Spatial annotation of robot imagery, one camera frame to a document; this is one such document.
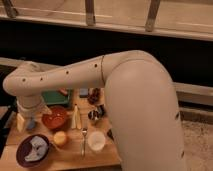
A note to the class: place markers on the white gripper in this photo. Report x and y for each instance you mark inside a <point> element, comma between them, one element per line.
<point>28,106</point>

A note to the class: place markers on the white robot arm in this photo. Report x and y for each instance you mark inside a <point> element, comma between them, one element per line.
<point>140,98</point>

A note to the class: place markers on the red bowl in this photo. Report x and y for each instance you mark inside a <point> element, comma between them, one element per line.
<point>56,119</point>

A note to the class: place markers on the blue plastic cup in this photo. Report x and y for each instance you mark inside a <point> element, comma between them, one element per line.
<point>31,124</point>

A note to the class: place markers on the green plastic tray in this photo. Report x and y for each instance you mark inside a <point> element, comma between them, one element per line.
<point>57,98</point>

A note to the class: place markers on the yellow apple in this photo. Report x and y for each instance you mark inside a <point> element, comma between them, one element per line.
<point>60,138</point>

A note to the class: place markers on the red sausage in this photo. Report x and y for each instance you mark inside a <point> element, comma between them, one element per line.
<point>63,92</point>

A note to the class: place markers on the yellow white banana toy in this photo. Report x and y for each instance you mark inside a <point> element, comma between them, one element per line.
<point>76,119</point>

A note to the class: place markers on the wooden cutting board table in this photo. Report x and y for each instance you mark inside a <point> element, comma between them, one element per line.
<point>64,158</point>

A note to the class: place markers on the silver fork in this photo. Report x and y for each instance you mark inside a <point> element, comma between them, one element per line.
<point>84,134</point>

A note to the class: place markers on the blue sponge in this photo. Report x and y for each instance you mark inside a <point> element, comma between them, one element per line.
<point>83,92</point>

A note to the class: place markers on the brown pine cone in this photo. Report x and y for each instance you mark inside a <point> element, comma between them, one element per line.
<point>94,97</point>

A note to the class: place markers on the black metal measuring cup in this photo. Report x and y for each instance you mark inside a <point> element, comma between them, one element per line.
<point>95,115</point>

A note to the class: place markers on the white cup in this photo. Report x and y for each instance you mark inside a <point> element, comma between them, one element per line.
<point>96,141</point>

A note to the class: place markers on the black rectangular remote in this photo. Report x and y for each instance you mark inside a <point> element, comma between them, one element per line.
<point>109,134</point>

